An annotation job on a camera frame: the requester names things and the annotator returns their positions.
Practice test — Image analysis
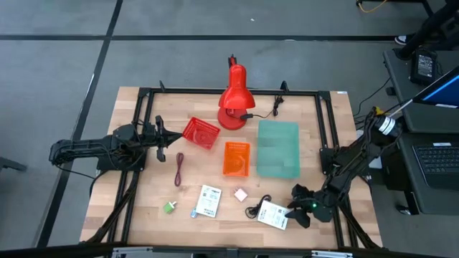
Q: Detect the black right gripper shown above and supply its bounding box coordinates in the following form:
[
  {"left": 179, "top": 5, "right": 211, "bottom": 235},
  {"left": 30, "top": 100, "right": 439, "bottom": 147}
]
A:
[{"left": 285, "top": 183, "right": 336, "bottom": 229}]

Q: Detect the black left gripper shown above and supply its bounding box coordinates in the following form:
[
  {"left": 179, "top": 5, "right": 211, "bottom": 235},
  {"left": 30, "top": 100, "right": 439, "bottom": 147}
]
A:
[{"left": 140, "top": 115, "right": 183, "bottom": 162}]

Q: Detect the white printed product box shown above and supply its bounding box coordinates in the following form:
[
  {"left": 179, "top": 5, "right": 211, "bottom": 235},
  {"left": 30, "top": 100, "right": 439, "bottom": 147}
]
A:
[
  {"left": 195, "top": 184, "right": 222, "bottom": 219},
  {"left": 257, "top": 199, "right": 290, "bottom": 231}
]

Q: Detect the maroon cable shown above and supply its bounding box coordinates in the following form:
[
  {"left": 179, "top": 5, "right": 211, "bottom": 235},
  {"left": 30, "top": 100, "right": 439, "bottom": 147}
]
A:
[{"left": 174, "top": 152, "right": 185, "bottom": 188}]

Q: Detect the pink charger plug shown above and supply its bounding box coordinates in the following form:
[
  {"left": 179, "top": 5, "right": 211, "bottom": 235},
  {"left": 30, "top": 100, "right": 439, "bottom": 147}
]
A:
[{"left": 233, "top": 186, "right": 249, "bottom": 203}]

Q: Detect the red plastic basket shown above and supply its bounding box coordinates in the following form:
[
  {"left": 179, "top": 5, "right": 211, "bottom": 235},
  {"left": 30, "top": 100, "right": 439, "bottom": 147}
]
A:
[{"left": 181, "top": 116, "right": 222, "bottom": 151}]

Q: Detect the green translucent tray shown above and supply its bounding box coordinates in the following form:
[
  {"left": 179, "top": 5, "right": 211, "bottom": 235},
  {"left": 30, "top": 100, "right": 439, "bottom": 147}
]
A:
[{"left": 256, "top": 120, "right": 301, "bottom": 179}]

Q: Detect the orange plastic basket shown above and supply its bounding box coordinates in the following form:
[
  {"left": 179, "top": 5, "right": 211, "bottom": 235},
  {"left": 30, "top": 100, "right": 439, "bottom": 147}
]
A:
[{"left": 222, "top": 141, "right": 251, "bottom": 178}]

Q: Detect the red desk lamp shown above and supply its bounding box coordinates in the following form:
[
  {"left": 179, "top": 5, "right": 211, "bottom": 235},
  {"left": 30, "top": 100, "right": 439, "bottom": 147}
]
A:
[{"left": 217, "top": 54, "right": 257, "bottom": 131}]

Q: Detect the black laptop keyboard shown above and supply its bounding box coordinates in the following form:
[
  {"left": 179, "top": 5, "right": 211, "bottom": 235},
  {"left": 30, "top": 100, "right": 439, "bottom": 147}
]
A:
[{"left": 412, "top": 142, "right": 459, "bottom": 191}]

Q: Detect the grey side desk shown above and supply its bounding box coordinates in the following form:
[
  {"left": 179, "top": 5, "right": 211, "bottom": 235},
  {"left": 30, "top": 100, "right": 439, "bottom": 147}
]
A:
[{"left": 382, "top": 48, "right": 459, "bottom": 216}]

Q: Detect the laptop screen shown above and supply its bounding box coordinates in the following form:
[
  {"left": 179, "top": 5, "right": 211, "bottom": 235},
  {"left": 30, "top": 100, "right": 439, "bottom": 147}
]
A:
[{"left": 412, "top": 66, "right": 459, "bottom": 109}]

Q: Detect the black power adapter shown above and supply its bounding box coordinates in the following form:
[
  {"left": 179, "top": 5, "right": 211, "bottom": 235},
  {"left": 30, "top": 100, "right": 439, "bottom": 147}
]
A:
[{"left": 410, "top": 49, "right": 439, "bottom": 86}]

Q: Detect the person's leg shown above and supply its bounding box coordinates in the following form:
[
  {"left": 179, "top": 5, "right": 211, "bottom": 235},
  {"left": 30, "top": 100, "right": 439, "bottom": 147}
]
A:
[{"left": 396, "top": 0, "right": 459, "bottom": 60}]

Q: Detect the black stand leg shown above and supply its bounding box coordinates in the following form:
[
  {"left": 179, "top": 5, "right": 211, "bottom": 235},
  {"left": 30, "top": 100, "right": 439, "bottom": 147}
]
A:
[{"left": 356, "top": 0, "right": 435, "bottom": 17}]

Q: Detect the black metal table frame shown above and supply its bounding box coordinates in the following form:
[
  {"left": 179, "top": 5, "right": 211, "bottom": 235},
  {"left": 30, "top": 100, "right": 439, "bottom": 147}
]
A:
[{"left": 80, "top": 80, "right": 383, "bottom": 252}]

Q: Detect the silver aluminium frame post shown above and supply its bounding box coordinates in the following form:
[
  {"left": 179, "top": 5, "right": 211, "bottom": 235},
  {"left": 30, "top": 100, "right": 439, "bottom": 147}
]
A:
[
  {"left": 311, "top": 249, "right": 354, "bottom": 258},
  {"left": 110, "top": 246, "right": 154, "bottom": 258}
]

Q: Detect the black lamp power cable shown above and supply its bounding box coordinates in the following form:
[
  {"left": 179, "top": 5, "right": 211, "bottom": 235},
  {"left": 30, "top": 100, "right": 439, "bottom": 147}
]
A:
[{"left": 225, "top": 93, "right": 286, "bottom": 121}]

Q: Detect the black floor cable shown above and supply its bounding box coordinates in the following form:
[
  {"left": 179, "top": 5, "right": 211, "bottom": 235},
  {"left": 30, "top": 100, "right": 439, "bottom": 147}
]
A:
[{"left": 353, "top": 77, "right": 392, "bottom": 126}]

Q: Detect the black frame crossbar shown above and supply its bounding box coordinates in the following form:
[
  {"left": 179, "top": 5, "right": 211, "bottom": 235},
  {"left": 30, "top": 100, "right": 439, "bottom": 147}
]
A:
[{"left": 0, "top": 242, "right": 459, "bottom": 258}]

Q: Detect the yellow cable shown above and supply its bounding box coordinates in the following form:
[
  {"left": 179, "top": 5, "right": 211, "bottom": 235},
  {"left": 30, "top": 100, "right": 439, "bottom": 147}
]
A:
[{"left": 356, "top": 0, "right": 388, "bottom": 14}]

